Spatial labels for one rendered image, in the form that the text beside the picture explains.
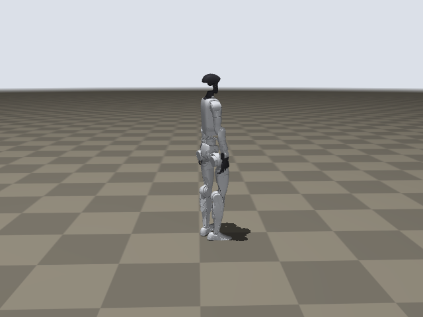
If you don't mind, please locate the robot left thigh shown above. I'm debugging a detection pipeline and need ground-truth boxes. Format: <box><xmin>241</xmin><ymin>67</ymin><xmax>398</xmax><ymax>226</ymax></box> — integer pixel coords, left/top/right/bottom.
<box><xmin>196</xmin><ymin>149</ymin><xmax>214</xmax><ymax>197</ymax></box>

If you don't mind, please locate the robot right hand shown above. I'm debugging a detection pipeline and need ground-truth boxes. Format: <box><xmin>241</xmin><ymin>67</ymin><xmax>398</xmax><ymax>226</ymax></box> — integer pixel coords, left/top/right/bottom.
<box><xmin>217</xmin><ymin>153</ymin><xmax>229</xmax><ymax>174</ymax></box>

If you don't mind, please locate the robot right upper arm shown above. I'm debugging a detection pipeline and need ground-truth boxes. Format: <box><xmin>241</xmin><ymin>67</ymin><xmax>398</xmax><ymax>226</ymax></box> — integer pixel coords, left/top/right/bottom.
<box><xmin>210</xmin><ymin>101</ymin><xmax>225</xmax><ymax>135</ymax></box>

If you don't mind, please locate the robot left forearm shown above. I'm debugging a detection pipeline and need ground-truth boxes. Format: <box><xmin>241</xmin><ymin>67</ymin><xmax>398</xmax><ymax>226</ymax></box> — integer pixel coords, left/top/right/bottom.
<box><xmin>201</xmin><ymin>127</ymin><xmax>208</xmax><ymax>144</ymax></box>

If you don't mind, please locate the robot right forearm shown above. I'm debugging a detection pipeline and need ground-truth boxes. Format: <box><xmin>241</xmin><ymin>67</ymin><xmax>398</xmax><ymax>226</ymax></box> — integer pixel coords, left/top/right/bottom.
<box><xmin>217</xmin><ymin>127</ymin><xmax>229</xmax><ymax>158</ymax></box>

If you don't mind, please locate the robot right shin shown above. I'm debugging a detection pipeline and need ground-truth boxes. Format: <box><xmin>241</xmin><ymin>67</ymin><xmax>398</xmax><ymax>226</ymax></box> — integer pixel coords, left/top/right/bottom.
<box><xmin>211</xmin><ymin>194</ymin><xmax>225</xmax><ymax>235</ymax></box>

